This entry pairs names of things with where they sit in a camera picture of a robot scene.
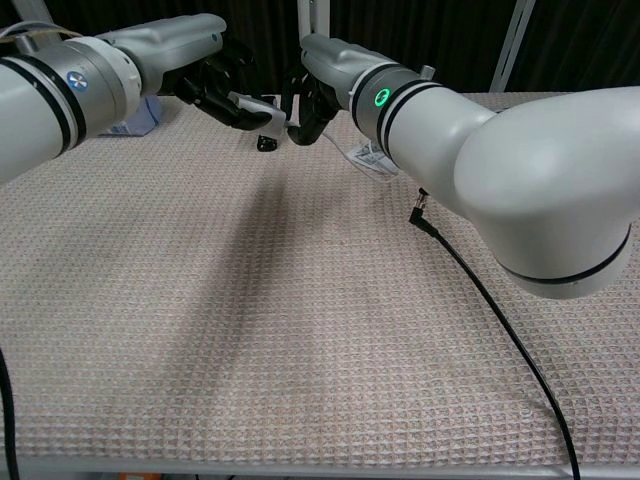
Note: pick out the beige waffle table cloth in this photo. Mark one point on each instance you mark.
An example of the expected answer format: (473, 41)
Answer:
(250, 325)

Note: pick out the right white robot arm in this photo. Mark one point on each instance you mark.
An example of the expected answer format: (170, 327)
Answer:
(525, 150)

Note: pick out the white USB power adapter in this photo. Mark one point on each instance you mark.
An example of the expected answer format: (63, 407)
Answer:
(262, 106)

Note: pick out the white upright frame post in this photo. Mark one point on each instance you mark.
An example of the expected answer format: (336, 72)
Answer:
(312, 17)

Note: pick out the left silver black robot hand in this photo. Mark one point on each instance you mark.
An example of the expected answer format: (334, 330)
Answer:
(170, 45)

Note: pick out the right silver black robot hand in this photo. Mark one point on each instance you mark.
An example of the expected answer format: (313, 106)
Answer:
(340, 62)

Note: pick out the white printed flat packet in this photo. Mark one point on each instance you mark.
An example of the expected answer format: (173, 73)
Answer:
(370, 160)

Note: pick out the black pleated curtain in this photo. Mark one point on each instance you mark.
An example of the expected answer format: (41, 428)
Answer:
(425, 30)

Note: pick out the blue tissue pack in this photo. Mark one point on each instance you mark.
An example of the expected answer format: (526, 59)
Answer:
(145, 117)

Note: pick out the black stapler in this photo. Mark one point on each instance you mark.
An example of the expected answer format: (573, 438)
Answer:
(266, 143)

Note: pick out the white slanted frame post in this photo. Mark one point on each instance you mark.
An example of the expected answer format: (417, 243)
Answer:
(37, 12)
(512, 45)

